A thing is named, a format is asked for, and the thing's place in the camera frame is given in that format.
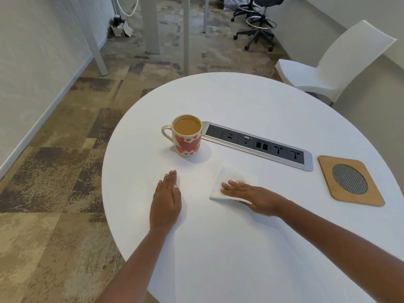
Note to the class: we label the white paper napkin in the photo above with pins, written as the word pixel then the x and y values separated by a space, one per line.
pixel 227 176

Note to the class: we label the heart-patterned coffee mug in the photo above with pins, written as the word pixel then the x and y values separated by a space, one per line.
pixel 187 145

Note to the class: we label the wooden coaster with mesh centre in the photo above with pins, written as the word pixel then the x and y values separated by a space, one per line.
pixel 325 176

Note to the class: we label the person's left hand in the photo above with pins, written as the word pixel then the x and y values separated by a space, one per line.
pixel 165 205

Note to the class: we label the person's right forearm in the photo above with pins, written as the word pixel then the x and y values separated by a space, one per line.
pixel 341 242

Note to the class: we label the person's left forearm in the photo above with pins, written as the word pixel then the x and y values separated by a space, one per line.
pixel 135 271

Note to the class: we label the plastic wrapped bundle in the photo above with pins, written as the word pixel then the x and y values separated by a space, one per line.
pixel 232 1

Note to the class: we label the round white table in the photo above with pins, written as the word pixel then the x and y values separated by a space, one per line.
pixel 252 97

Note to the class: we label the person's right hand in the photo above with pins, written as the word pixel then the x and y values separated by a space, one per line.
pixel 258 198

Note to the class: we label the white desk with grey legs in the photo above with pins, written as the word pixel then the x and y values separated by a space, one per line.
pixel 150 25

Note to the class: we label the silver power socket panel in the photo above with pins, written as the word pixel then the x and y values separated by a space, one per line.
pixel 252 145

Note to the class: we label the black office chair with footring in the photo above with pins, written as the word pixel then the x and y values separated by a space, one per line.
pixel 260 31

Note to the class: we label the white plastic chair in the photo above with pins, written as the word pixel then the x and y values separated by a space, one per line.
pixel 347 53

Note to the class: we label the small open cardboard box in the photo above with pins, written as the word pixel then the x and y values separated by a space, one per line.
pixel 120 29

